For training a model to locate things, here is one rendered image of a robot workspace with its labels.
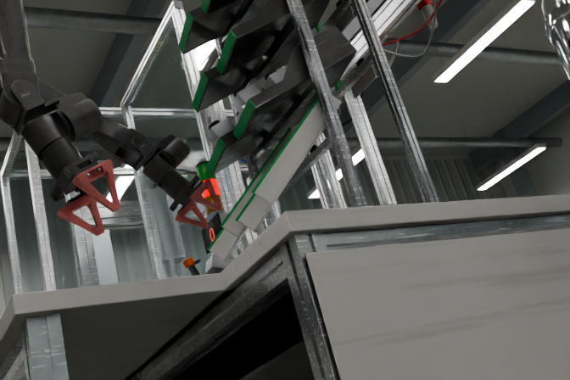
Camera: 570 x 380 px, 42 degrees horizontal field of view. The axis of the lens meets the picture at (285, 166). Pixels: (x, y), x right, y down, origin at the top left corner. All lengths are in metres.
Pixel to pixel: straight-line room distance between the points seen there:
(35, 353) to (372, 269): 0.46
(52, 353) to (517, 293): 0.67
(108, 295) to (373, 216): 0.39
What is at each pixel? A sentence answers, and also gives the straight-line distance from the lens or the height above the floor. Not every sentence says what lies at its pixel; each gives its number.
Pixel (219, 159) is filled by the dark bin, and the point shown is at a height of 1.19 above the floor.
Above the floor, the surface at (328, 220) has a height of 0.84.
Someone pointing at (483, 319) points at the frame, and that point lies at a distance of 1.11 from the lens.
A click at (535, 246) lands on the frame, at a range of 1.24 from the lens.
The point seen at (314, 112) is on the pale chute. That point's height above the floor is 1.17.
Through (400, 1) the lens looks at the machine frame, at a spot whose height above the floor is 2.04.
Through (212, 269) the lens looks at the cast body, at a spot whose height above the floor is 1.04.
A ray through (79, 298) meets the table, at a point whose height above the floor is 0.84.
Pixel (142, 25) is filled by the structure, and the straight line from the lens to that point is 7.51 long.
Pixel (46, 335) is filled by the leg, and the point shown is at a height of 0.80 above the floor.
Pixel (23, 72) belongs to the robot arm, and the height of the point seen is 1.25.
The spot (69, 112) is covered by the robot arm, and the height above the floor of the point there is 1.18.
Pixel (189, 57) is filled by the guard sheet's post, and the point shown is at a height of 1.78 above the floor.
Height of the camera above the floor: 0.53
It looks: 23 degrees up
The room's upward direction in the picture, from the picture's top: 16 degrees counter-clockwise
